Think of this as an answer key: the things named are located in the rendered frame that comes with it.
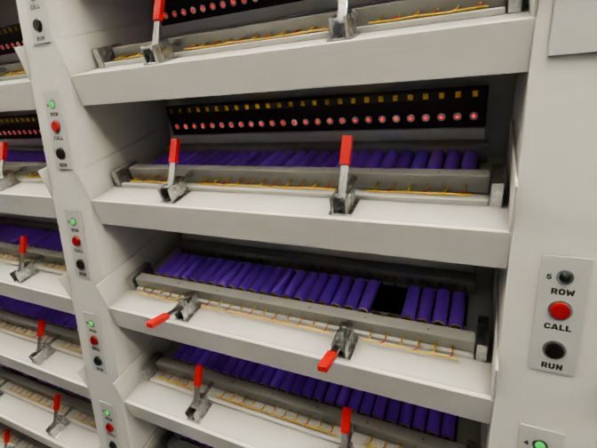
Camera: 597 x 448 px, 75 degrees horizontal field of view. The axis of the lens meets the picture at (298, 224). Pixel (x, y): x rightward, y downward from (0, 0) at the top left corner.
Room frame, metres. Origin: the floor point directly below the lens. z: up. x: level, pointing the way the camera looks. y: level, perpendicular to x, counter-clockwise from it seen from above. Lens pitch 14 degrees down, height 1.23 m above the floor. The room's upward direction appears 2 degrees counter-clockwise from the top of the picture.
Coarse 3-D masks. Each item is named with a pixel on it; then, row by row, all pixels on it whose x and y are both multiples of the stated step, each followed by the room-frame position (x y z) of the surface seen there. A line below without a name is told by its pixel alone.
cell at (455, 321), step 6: (456, 294) 0.50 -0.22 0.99; (462, 294) 0.50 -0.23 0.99; (456, 300) 0.49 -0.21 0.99; (462, 300) 0.49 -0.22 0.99; (450, 306) 0.49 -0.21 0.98; (456, 306) 0.48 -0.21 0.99; (462, 306) 0.48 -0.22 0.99; (450, 312) 0.47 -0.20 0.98; (456, 312) 0.47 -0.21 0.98; (462, 312) 0.47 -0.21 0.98; (450, 318) 0.46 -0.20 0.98; (456, 318) 0.46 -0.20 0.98; (462, 318) 0.46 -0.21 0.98; (450, 324) 0.45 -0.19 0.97; (456, 324) 0.45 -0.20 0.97; (462, 324) 0.45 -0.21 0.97
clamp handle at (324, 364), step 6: (342, 336) 0.45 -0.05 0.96; (336, 342) 0.44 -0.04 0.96; (342, 342) 0.44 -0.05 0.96; (330, 348) 0.43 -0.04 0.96; (336, 348) 0.43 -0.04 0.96; (330, 354) 0.41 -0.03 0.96; (336, 354) 0.41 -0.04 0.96; (324, 360) 0.40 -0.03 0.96; (330, 360) 0.40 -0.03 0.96; (318, 366) 0.39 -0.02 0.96; (324, 366) 0.39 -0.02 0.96
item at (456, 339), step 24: (144, 288) 0.64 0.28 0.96; (168, 288) 0.62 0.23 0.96; (192, 288) 0.60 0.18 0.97; (216, 288) 0.59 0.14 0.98; (264, 312) 0.53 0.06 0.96; (288, 312) 0.52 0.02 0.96; (312, 312) 0.50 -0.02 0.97; (336, 312) 0.50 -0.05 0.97; (360, 312) 0.49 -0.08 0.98; (408, 336) 0.45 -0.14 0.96; (432, 336) 0.43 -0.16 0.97; (456, 336) 0.42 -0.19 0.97
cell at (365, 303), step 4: (372, 280) 0.55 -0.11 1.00; (368, 284) 0.55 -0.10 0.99; (372, 284) 0.54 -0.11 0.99; (376, 284) 0.55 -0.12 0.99; (368, 288) 0.54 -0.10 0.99; (372, 288) 0.54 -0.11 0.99; (376, 288) 0.54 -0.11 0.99; (364, 292) 0.53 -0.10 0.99; (368, 292) 0.53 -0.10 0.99; (372, 292) 0.53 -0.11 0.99; (376, 292) 0.54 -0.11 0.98; (364, 296) 0.52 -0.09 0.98; (368, 296) 0.52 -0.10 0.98; (372, 296) 0.52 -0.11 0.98; (364, 300) 0.51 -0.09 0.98; (368, 300) 0.51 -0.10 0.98; (372, 300) 0.52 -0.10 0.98; (360, 304) 0.51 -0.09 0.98; (364, 304) 0.51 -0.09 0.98; (368, 304) 0.51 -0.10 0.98; (372, 304) 0.52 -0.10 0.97; (360, 308) 0.51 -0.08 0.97; (364, 308) 0.50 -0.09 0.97; (368, 308) 0.50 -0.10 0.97; (368, 312) 0.50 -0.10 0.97
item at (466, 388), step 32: (160, 256) 0.74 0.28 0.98; (352, 256) 0.61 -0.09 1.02; (384, 256) 0.58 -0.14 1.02; (128, 288) 0.66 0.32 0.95; (480, 288) 0.53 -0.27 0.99; (128, 320) 0.61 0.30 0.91; (192, 320) 0.56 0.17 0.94; (224, 320) 0.55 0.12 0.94; (256, 320) 0.54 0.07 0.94; (480, 320) 0.44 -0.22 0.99; (224, 352) 0.53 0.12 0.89; (256, 352) 0.50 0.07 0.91; (288, 352) 0.47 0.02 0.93; (320, 352) 0.46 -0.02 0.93; (384, 352) 0.44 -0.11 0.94; (416, 352) 0.44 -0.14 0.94; (480, 352) 0.41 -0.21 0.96; (352, 384) 0.44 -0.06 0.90; (384, 384) 0.42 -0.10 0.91; (416, 384) 0.40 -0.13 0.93; (448, 384) 0.39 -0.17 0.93; (480, 384) 0.38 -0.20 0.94; (480, 416) 0.37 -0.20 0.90
